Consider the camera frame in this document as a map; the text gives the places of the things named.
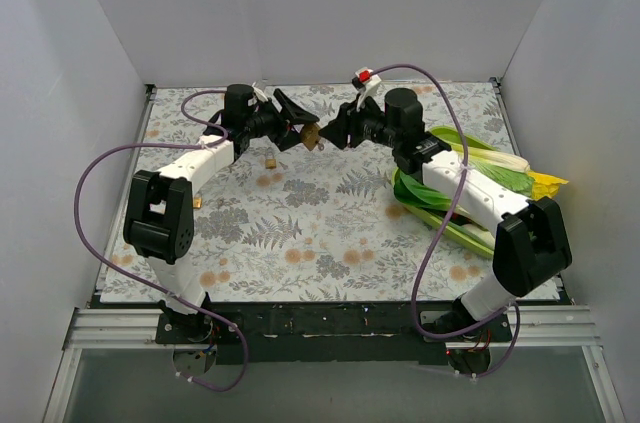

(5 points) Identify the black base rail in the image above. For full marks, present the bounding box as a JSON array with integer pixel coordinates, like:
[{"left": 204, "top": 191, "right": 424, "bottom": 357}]
[{"left": 155, "top": 301, "right": 512, "bottom": 365}]

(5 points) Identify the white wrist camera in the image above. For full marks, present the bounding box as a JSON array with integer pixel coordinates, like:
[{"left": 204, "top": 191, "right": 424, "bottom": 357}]
[
  {"left": 252, "top": 82, "right": 271, "bottom": 103},
  {"left": 351, "top": 67, "right": 382, "bottom": 109}
]

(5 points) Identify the green napa cabbage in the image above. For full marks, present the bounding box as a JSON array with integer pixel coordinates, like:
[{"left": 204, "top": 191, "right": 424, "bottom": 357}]
[{"left": 466, "top": 136, "right": 534, "bottom": 196}]

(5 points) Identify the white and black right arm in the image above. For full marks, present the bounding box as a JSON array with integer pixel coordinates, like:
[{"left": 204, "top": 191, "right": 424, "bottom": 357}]
[{"left": 319, "top": 88, "right": 572, "bottom": 341}]

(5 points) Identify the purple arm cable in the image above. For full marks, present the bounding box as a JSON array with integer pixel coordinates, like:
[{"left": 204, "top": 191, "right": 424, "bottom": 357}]
[
  {"left": 374, "top": 62, "right": 522, "bottom": 378},
  {"left": 73, "top": 89, "right": 249, "bottom": 392}
]

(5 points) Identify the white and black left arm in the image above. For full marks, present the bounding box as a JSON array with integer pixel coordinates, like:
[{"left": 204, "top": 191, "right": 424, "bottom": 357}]
[{"left": 123, "top": 84, "right": 319, "bottom": 343}]

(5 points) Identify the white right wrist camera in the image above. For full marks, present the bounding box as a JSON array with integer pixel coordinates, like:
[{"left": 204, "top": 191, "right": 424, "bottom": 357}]
[{"left": 351, "top": 67, "right": 382, "bottom": 109}]

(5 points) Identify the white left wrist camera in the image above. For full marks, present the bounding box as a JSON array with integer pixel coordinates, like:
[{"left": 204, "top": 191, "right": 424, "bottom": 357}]
[{"left": 252, "top": 82, "right": 271, "bottom": 103}]

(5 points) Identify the green plastic tray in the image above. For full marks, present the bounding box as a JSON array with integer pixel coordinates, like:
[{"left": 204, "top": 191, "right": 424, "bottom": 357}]
[{"left": 391, "top": 125, "right": 501, "bottom": 260}]

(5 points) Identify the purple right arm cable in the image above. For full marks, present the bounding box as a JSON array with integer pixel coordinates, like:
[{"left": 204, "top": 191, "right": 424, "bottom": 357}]
[{"left": 374, "top": 62, "right": 522, "bottom": 378}]

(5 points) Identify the green bok choy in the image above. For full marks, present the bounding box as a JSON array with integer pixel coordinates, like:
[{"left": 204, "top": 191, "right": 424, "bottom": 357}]
[{"left": 393, "top": 170, "right": 451, "bottom": 211}]

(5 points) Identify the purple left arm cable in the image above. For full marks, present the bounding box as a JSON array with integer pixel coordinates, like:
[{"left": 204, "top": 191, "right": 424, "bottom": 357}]
[{"left": 73, "top": 89, "right": 249, "bottom": 392}]

